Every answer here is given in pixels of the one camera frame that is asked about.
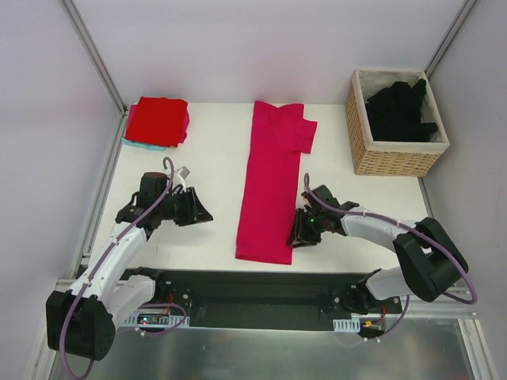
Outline magenta t shirt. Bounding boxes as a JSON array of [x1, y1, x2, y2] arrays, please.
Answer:
[[235, 101, 318, 265]]

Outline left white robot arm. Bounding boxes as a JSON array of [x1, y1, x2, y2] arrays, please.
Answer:
[[46, 187, 213, 361]]

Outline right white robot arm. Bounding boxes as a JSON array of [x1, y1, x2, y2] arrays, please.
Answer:
[[287, 202, 469, 314]]

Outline folded teal t shirt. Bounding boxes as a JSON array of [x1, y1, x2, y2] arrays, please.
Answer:
[[122, 138, 166, 151]]

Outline wicker basket with liner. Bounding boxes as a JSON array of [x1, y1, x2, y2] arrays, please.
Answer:
[[345, 69, 450, 177]]

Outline folded red t shirt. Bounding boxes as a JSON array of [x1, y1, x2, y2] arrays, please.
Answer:
[[124, 97, 189, 148]]

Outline black clothes in basket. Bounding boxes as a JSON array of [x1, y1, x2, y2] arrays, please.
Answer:
[[365, 79, 438, 143]]

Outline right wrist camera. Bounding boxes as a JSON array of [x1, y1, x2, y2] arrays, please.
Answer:
[[301, 185, 340, 208]]

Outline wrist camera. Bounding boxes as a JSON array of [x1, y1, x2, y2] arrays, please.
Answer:
[[301, 185, 340, 208], [136, 172, 168, 208]]

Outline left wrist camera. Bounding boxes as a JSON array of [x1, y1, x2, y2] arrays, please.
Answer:
[[136, 172, 168, 208]]

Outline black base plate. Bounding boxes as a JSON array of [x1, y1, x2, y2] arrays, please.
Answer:
[[120, 268, 403, 329]]

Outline right slotted cable duct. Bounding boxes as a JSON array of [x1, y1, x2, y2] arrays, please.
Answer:
[[332, 317, 383, 333]]

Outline slotted cable duct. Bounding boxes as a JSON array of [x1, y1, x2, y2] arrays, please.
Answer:
[[121, 313, 190, 329], [332, 317, 383, 333]]

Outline left slotted cable duct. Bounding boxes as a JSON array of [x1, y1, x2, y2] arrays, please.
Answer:
[[121, 313, 190, 329]]

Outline aluminium front rail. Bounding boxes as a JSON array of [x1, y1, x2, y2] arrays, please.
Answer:
[[50, 279, 475, 317]]

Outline left aluminium frame post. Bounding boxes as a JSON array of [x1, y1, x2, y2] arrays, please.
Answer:
[[60, 0, 128, 116]]

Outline aluminium frame post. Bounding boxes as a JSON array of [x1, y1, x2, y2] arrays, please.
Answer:
[[60, 0, 128, 116], [425, 0, 481, 78]]

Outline right aluminium frame post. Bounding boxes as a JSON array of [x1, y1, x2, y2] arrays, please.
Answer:
[[425, 0, 481, 78]]

